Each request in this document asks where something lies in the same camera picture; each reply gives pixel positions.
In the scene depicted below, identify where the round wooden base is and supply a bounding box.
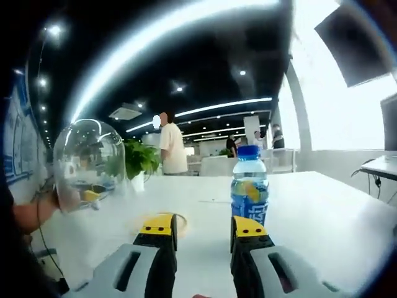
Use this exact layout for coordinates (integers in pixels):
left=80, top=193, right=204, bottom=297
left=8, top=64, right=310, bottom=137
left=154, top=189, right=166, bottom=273
left=130, top=211, right=189, bottom=240

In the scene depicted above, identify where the blue drink bottle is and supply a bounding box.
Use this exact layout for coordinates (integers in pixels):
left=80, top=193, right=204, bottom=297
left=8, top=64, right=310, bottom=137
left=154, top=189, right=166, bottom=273
left=230, top=145, right=270, bottom=229

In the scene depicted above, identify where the ceiling air conditioner vent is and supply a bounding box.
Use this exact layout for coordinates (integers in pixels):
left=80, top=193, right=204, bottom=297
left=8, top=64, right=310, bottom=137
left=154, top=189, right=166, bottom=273
left=109, top=104, right=146, bottom=120

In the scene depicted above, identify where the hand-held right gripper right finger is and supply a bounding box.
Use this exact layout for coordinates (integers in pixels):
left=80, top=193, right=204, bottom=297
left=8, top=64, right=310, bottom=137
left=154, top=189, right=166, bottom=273
left=230, top=215, right=342, bottom=298

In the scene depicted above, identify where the black hanging cable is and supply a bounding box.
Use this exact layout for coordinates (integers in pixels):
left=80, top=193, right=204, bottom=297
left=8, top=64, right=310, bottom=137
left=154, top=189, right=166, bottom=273
left=351, top=158, right=383, bottom=199

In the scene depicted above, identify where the clear glass dome cover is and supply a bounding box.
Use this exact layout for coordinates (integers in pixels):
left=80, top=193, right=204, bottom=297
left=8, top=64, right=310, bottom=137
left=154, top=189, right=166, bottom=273
left=52, top=119, right=127, bottom=215

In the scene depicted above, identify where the thin ceiling light strip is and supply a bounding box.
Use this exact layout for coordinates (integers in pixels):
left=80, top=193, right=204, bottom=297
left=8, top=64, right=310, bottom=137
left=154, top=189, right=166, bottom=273
left=175, top=97, right=273, bottom=118

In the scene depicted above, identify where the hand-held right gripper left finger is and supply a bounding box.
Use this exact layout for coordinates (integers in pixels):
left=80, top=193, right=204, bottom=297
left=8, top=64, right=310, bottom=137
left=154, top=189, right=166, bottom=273
left=69, top=213, right=179, bottom=298

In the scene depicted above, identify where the black monitor screen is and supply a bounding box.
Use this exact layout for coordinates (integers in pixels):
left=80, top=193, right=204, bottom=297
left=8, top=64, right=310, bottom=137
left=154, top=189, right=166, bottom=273
left=314, top=0, right=393, bottom=88

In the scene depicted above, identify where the black laptop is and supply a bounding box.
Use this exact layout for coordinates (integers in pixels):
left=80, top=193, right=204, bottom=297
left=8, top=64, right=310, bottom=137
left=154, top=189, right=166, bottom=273
left=380, top=93, right=397, bottom=151

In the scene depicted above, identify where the long ceiling light strip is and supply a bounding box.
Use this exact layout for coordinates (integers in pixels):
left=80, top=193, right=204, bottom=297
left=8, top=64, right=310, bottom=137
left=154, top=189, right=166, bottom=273
left=69, top=0, right=282, bottom=125

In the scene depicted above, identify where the white square column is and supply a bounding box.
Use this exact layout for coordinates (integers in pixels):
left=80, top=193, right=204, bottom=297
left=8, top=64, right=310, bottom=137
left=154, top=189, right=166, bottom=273
left=243, top=116, right=269, bottom=150

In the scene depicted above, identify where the green plant in white pot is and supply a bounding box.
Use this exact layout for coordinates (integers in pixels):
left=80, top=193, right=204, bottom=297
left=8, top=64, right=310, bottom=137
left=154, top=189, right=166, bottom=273
left=104, top=138, right=163, bottom=192

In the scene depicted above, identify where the blue white wall board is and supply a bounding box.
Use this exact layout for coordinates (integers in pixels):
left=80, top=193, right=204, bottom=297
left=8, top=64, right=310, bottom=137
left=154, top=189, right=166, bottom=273
left=2, top=83, right=47, bottom=187

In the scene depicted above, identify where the white background counter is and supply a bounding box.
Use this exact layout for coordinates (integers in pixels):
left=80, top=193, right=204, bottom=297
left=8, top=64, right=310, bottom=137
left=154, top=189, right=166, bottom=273
left=201, top=155, right=238, bottom=177

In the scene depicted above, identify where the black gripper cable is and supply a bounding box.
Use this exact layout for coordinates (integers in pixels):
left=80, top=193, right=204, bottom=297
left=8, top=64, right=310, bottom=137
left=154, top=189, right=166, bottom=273
left=34, top=183, right=71, bottom=294

